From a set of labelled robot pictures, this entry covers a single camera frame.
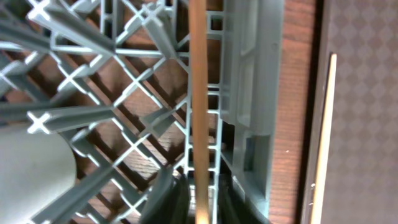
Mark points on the dark brown serving tray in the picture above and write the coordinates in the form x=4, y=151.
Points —
x=361, y=177

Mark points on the wooden chopstick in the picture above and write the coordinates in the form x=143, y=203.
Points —
x=324, y=145
x=199, y=73

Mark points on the grey plastic dishwasher rack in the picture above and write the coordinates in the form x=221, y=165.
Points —
x=113, y=78

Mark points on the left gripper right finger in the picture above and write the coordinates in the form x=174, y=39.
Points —
x=232, y=209

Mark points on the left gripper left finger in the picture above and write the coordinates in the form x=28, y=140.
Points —
x=169, y=200

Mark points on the small white green cup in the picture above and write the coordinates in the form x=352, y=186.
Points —
x=36, y=169

